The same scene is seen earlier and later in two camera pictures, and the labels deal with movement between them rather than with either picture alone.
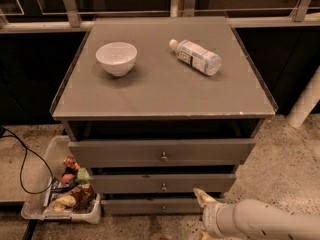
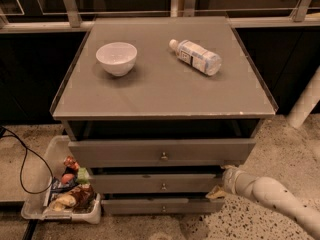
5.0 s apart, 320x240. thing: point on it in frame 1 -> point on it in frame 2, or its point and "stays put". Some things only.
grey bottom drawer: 152,206 stays put
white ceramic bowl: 117,57 stays put
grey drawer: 163,183 stays put
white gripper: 210,218 -> 230,180
